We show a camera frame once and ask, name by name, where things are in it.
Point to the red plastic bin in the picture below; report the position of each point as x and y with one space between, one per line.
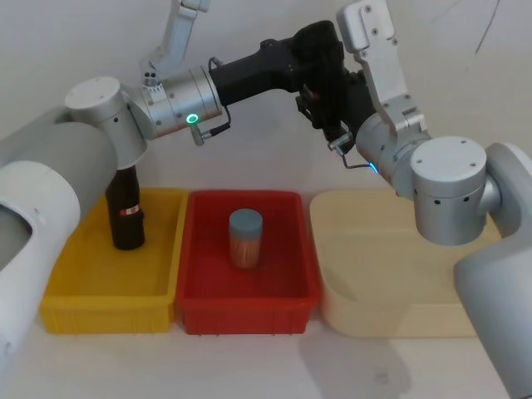
266 287

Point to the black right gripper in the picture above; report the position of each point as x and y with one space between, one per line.
345 108

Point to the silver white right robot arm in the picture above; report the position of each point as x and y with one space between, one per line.
449 187

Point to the cream plastic tray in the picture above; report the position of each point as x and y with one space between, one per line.
374 249

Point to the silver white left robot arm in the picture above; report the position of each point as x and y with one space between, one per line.
41 166

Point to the yellow plastic bin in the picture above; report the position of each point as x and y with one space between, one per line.
116 282

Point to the toothpick jar with grey lid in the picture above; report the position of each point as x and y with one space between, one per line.
245 245

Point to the dark brown glass bottle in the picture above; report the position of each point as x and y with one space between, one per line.
126 228

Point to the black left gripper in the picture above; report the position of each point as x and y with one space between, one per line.
266 70

